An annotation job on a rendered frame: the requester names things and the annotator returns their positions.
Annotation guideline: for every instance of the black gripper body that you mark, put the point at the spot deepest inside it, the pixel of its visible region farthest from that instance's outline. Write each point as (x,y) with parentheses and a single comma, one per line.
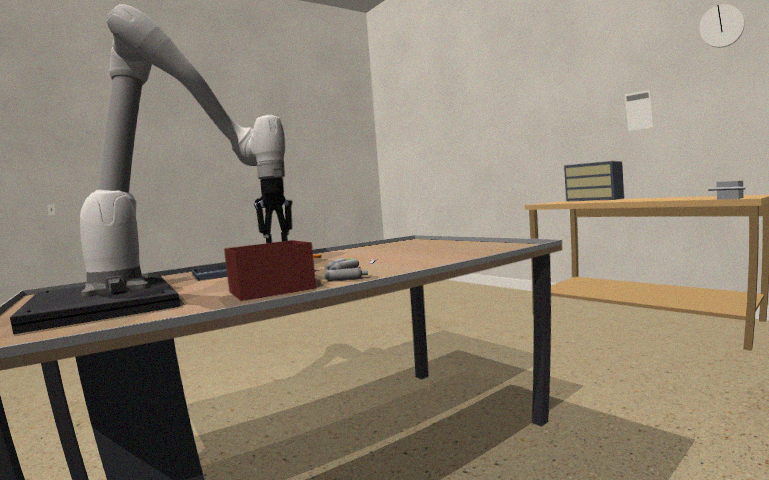
(272,189)

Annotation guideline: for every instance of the red open box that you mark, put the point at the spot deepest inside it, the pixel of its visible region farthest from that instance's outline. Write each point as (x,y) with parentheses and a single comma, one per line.
(270,269)

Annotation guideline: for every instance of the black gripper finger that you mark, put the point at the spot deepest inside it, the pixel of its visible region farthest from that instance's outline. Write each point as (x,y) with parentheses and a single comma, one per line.
(268,219)
(288,217)

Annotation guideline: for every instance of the dark table edge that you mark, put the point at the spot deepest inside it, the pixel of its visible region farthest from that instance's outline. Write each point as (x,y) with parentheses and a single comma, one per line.
(88,337)

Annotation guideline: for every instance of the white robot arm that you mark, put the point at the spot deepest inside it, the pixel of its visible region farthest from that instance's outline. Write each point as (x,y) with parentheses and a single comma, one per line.
(108,226)

